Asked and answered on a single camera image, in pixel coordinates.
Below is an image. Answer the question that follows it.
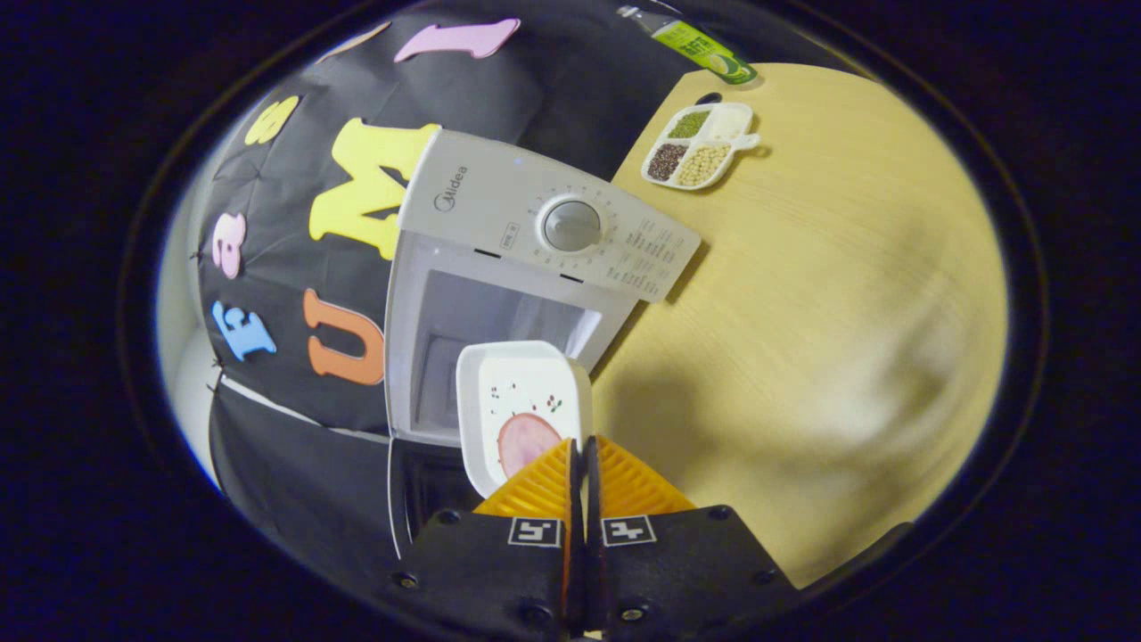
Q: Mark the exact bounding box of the white square plate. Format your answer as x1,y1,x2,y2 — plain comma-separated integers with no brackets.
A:
456,340,595,498

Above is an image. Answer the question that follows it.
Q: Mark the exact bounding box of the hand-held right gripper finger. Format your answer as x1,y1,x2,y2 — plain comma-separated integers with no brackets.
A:
379,437,580,638
581,434,799,641

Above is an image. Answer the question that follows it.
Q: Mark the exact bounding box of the pink ham slice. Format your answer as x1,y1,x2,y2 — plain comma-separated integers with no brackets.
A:
497,412,564,480

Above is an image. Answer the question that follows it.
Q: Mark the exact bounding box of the white microwave oven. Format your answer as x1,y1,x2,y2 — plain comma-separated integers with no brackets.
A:
383,128,703,558

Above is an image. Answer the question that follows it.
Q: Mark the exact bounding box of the white divided dish of beans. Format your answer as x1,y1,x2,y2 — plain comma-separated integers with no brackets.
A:
640,102,761,192

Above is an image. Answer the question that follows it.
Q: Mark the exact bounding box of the green drink bottle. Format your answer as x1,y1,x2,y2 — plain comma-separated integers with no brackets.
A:
617,4,759,86

